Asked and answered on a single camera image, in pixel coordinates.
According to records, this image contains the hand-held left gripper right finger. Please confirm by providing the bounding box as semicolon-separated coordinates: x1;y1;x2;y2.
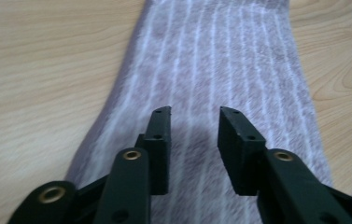
217;105;267;197

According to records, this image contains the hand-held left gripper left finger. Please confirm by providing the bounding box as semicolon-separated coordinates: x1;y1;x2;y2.
134;105;173;196

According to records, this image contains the purple striped towel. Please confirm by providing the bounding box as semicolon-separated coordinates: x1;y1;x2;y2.
64;0;334;224

